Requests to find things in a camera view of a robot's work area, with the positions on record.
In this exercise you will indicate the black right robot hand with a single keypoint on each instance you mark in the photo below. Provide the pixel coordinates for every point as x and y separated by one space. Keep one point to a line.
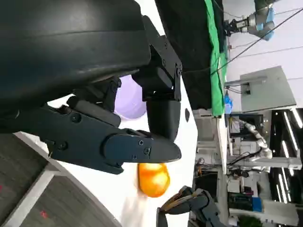
201 203

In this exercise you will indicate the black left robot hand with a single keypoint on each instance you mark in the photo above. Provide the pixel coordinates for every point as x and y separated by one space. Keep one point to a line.
71 47

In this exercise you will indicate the orange white toy bread roll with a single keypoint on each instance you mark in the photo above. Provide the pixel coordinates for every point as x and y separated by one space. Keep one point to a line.
154 182

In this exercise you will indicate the lilac plate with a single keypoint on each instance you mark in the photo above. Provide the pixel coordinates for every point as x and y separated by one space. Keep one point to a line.
129 99

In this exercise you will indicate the blue bag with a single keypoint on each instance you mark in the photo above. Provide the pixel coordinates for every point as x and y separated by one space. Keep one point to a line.
228 101

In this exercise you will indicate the black backdrop cloth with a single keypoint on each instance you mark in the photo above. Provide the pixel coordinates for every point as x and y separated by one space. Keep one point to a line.
189 35

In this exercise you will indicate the grey desk panel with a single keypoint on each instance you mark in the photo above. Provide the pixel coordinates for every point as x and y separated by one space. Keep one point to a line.
267 89

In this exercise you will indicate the green cloth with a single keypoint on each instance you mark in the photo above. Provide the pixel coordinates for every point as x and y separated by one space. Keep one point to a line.
216 71

